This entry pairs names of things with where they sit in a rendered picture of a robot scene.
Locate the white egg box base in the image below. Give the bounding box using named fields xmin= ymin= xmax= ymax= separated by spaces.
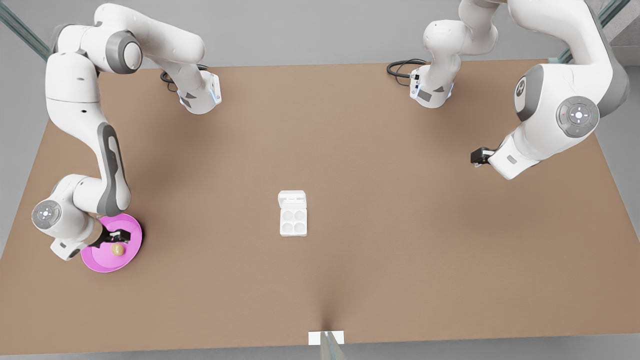
xmin=279 ymin=206 xmax=309 ymax=238

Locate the white egg box lid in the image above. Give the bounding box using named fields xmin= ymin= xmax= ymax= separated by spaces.
xmin=277 ymin=190 xmax=308 ymax=211

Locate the pink round plate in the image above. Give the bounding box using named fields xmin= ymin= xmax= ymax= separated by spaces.
xmin=80 ymin=213 xmax=144 ymax=274

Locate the black cable loop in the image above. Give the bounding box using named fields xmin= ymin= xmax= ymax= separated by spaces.
xmin=160 ymin=64 xmax=209 ymax=94
xmin=386 ymin=59 xmax=429 ymax=87

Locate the silver frame post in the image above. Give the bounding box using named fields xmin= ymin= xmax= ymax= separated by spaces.
xmin=319 ymin=331 xmax=347 ymax=360
xmin=0 ymin=2 xmax=52 ymax=62
xmin=549 ymin=0 xmax=632 ymax=64

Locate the white post foot plate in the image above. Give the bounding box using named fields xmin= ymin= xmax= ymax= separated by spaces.
xmin=308 ymin=331 xmax=346 ymax=346

